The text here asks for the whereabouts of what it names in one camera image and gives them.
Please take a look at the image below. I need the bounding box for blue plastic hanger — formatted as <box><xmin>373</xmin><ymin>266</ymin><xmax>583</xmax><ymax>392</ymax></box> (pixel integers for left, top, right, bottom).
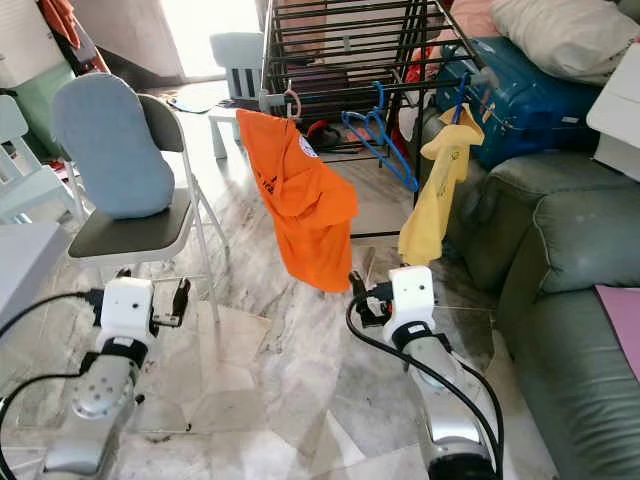
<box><xmin>340</xmin><ymin>95</ymin><xmax>416</xmax><ymax>186</ymax></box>
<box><xmin>452</xmin><ymin>72</ymin><xmax>479</xmax><ymax>127</ymax></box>
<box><xmin>342</xmin><ymin>80</ymin><xmax>421</xmax><ymax>194</ymax></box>

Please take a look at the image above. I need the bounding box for pink plastic hanger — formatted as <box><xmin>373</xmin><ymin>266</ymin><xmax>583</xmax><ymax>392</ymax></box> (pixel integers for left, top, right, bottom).
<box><xmin>282</xmin><ymin>88</ymin><xmax>303</xmax><ymax>119</ymax></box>

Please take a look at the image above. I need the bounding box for grey seat folding chair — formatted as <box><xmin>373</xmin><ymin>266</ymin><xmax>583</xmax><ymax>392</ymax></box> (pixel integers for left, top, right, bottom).
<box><xmin>60</xmin><ymin>93</ymin><xmax>223</xmax><ymax>323</ymax></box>

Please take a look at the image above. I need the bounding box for orange shirt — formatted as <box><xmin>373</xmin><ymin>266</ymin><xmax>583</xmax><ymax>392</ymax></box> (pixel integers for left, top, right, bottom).
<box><xmin>236</xmin><ymin>107</ymin><xmax>360</xmax><ymax>294</ymax></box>

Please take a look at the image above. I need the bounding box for yellow shirt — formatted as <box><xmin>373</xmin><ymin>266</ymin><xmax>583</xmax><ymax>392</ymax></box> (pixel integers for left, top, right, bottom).
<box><xmin>397</xmin><ymin>104</ymin><xmax>487</xmax><ymax>268</ymax></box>

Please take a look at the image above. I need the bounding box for pale grey folding table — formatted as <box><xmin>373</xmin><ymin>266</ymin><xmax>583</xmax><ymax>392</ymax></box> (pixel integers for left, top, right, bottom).
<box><xmin>0</xmin><ymin>221</ymin><xmax>73</xmax><ymax>336</ymax></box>

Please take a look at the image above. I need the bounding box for light blue chair cushion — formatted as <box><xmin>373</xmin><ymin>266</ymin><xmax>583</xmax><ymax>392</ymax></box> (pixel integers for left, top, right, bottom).
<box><xmin>51</xmin><ymin>72</ymin><xmax>177</xmax><ymax>222</ymax></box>

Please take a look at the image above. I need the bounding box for green sofa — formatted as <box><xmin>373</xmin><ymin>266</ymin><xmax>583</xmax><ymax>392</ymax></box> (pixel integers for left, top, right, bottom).
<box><xmin>420</xmin><ymin>105</ymin><xmax>640</xmax><ymax>480</ymax></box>

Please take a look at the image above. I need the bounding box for blue white floor sheet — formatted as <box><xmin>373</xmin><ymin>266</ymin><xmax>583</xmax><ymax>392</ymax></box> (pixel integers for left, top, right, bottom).
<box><xmin>168</xmin><ymin>93</ymin><xmax>223</xmax><ymax>114</ymax></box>

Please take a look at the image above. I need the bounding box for purple storage bag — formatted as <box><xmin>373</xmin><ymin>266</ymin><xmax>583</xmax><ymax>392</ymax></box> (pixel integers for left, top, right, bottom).
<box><xmin>285</xmin><ymin>62</ymin><xmax>346</xmax><ymax>99</ymax></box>

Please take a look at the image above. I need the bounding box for blue suitcase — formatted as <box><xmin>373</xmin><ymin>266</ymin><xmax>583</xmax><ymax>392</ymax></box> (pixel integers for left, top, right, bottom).
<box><xmin>433</xmin><ymin>36</ymin><xmax>607</xmax><ymax>171</ymax></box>

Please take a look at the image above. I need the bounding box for black metal drying rack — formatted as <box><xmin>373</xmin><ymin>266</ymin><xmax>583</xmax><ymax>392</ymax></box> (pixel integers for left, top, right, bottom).
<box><xmin>258</xmin><ymin>0</ymin><xmax>503</xmax><ymax>243</ymax></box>

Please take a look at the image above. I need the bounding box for white child chair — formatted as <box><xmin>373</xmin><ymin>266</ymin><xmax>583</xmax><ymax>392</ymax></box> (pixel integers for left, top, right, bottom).
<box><xmin>208</xmin><ymin>32</ymin><xmax>267</xmax><ymax>163</ymax></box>

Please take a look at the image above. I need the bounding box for pink blanket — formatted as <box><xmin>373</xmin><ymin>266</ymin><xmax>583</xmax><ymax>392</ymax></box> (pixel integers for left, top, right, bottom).
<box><xmin>445</xmin><ymin>0</ymin><xmax>501</xmax><ymax>41</ymax></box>

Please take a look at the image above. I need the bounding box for red hanging garment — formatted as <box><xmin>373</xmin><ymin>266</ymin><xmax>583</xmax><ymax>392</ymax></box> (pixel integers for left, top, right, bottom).
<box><xmin>38</xmin><ymin>0</ymin><xmax>107</xmax><ymax>78</ymax></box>

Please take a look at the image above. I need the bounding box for white cabinet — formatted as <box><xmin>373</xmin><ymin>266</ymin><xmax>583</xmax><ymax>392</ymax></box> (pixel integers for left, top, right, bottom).
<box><xmin>0</xmin><ymin>0</ymin><xmax>51</xmax><ymax>91</ymax></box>

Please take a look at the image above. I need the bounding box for beige pillow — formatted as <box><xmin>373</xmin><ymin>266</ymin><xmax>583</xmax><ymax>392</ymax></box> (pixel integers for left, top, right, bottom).
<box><xmin>490</xmin><ymin>0</ymin><xmax>640</xmax><ymax>87</ymax></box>

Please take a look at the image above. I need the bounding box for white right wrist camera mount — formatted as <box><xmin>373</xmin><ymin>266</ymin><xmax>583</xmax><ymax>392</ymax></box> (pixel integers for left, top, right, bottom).
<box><xmin>387</xmin><ymin>264</ymin><xmax>437</xmax><ymax>333</ymax></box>

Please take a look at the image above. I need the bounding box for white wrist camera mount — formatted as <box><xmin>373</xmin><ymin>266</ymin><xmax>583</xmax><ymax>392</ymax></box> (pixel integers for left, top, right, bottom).
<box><xmin>387</xmin><ymin>264</ymin><xmax>437</xmax><ymax>333</ymax></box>
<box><xmin>101</xmin><ymin>276</ymin><xmax>157</xmax><ymax>344</ymax></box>

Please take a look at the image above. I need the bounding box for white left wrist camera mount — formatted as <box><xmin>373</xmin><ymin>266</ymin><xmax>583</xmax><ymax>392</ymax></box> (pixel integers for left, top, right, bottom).
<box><xmin>101</xmin><ymin>276</ymin><xmax>157</xmax><ymax>344</ymax></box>

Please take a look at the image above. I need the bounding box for long black left arm cable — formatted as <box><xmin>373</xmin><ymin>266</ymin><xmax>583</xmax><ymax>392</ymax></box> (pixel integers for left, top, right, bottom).
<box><xmin>0</xmin><ymin>291</ymin><xmax>109</xmax><ymax>341</ymax></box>

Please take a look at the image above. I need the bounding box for short black left arm cable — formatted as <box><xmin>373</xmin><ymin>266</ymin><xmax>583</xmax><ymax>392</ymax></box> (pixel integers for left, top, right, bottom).
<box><xmin>0</xmin><ymin>372</ymin><xmax>96</xmax><ymax>480</ymax></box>

